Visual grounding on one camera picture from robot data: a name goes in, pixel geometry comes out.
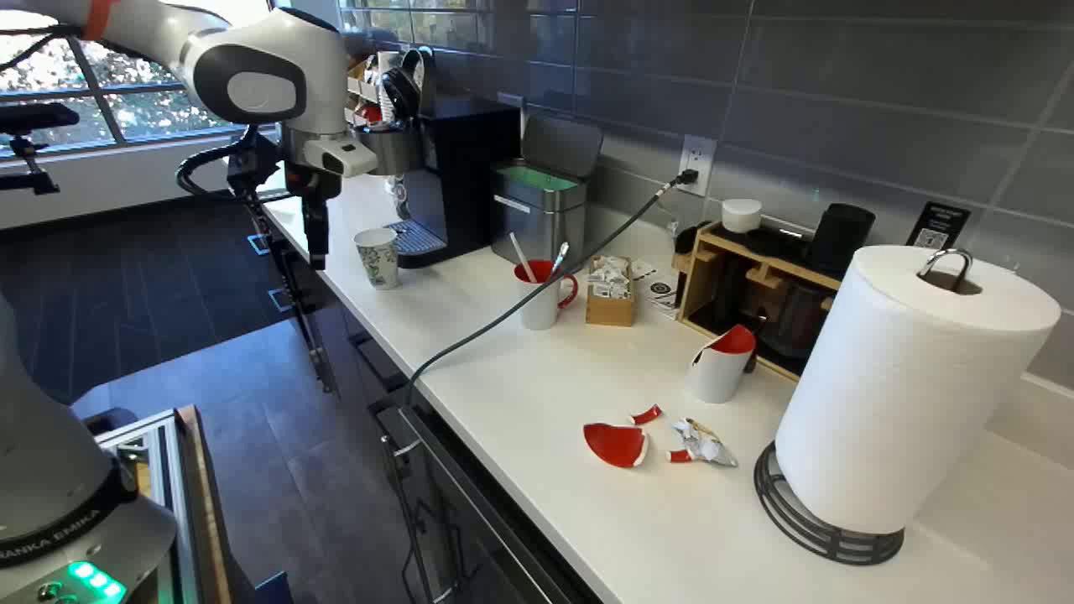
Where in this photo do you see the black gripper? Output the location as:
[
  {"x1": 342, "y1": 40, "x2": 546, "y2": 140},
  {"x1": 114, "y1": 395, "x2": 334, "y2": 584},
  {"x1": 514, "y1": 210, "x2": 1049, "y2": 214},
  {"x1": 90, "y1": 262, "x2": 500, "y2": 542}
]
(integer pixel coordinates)
[{"x1": 283, "y1": 160, "x2": 342, "y2": 273}]

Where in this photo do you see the patterned paper cup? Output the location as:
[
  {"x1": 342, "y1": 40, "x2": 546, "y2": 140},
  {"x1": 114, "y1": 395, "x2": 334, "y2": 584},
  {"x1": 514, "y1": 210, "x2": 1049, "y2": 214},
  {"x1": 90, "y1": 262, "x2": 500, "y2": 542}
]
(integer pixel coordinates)
[{"x1": 351, "y1": 224, "x2": 401, "y2": 291}]

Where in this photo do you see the white mug with red interior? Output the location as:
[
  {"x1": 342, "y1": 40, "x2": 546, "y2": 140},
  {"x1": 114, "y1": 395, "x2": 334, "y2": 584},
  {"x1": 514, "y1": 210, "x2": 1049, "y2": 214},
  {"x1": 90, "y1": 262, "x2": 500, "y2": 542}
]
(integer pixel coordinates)
[{"x1": 509, "y1": 257, "x2": 579, "y2": 333}]

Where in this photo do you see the large red mug shard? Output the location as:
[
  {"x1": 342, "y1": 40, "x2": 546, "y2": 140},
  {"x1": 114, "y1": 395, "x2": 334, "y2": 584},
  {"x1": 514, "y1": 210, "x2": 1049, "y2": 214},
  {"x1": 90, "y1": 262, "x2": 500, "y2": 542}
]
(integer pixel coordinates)
[{"x1": 579, "y1": 419, "x2": 652, "y2": 472}]

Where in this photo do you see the broken white and red mug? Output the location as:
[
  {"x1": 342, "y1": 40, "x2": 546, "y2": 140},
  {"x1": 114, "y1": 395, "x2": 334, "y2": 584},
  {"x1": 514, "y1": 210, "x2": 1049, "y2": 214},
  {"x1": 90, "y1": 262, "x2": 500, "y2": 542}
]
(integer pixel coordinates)
[{"x1": 683, "y1": 323, "x2": 763, "y2": 407}]

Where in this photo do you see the small white cup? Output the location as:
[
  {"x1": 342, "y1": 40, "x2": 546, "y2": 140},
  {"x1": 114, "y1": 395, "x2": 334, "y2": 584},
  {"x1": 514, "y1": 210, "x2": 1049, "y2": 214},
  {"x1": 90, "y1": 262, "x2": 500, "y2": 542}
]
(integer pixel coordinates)
[{"x1": 717, "y1": 193, "x2": 766, "y2": 235}]

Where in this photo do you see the black tripod beside counter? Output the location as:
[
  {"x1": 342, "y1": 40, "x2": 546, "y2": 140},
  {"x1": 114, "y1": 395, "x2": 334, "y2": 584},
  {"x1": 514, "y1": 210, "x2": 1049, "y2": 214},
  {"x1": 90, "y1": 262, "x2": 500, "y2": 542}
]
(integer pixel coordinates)
[{"x1": 229, "y1": 132, "x2": 331, "y2": 390}]

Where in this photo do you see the dark wood counter cabinet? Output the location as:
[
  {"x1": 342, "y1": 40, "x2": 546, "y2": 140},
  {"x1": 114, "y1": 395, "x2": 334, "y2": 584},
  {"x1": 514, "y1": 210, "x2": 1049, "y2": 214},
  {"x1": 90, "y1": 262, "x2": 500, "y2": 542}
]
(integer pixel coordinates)
[{"x1": 260, "y1": 204, "x2": 606, "y2": 604}]

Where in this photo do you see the black Keurig coffee machine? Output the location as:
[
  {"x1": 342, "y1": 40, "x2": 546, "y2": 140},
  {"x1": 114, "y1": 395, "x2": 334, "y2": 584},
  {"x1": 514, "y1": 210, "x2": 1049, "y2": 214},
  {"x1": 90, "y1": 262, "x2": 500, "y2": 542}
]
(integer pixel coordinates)
[{"x1": 371, "y1": 94, "x2": 522, "y2": 273}]

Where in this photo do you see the large glass window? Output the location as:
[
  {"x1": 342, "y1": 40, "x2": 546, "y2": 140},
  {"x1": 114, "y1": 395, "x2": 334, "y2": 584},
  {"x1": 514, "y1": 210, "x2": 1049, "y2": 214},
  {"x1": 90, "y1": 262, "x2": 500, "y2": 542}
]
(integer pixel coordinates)
[{"x1": 0, "y1": 0, "x2": 286, "y2": 157}]

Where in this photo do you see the stainless steel box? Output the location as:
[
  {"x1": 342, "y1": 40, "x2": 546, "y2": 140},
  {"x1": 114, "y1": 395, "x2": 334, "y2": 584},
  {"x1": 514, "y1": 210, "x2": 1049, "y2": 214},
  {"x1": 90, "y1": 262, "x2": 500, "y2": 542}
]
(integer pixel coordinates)
[{"x1": 490, "y1": 163, "x2": 590, "y2": 273}]

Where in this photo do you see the small wooden sugar packet box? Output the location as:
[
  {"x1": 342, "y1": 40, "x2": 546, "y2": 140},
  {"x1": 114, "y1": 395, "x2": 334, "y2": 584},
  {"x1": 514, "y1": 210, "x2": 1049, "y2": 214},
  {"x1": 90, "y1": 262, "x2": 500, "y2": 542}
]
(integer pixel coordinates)
[{"x1": 584, "y1": 252, "x2": 658, "y2": 330}]

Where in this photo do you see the wooden countertop organizer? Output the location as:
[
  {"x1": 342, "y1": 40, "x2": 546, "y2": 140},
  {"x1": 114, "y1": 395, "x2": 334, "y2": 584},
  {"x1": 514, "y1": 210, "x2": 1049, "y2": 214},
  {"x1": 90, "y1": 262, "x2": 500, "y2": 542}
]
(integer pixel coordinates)
[{"x1": 675, "y1": 219, "x2": 847, "y2": 379}]

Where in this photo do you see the black box on organizer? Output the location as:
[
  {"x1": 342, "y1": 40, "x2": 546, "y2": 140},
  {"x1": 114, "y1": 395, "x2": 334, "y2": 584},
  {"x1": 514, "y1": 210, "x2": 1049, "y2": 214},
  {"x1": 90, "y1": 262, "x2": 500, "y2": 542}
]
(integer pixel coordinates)
[{"x1": 804, "y1": 202, "x2": 878, "y2": 281}]

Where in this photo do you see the white paper towel roll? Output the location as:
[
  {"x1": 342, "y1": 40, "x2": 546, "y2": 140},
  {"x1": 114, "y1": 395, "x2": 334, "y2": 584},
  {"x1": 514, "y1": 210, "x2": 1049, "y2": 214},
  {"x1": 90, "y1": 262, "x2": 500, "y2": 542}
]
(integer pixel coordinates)
[{"x1": 772, "y1": 246, "x2": 1065, "y2": 537}]

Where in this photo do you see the small black framed sign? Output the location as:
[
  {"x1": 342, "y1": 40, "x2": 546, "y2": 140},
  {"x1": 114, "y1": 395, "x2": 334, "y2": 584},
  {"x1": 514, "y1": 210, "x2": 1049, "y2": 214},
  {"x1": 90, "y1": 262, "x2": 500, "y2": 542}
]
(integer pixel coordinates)
[{"x1": 901, "y1": 198, "x2": 973, "y2": 252}]

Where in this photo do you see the long dark power cable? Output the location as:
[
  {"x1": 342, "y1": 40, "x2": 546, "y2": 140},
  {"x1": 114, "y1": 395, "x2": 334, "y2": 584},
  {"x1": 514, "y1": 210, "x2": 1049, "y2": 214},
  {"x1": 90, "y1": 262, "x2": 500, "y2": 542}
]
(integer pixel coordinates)
[{"x1": 366, "y1": 163, "x2": 700, "y2": 414}]

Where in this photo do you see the aluminium frame robot cart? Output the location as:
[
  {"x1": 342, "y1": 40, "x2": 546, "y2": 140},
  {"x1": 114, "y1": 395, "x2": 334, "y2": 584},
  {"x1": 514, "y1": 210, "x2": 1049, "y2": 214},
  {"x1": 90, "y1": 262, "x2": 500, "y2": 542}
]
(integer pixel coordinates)
[{"x1": 95, "y1": 402, "x2": 239, "y2": 604}]

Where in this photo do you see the black camera stand by window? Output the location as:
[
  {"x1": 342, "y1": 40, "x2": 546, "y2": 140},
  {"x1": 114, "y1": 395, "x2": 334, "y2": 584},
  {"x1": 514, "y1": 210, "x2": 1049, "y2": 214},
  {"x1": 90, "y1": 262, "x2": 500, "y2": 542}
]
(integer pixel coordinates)
[{"x1": 0, "y1": 102, "x2": 85, "y2": 198}]

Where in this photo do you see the white wall power outlet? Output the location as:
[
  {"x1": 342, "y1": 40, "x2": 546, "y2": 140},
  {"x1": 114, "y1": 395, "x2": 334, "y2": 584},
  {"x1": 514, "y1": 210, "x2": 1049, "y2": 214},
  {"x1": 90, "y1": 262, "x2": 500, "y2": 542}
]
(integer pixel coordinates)
[{"x1": 678, "y1": 132, "x2": 717, "y2": 193}]

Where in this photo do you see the black wire paper towel holder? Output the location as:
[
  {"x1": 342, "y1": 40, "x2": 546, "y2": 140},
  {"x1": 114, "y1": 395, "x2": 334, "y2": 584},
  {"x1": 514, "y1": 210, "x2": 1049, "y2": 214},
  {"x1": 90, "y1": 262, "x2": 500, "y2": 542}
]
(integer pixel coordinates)
[{"x1": 753, "y1": 246, "x2": 988, "y2": 567}]

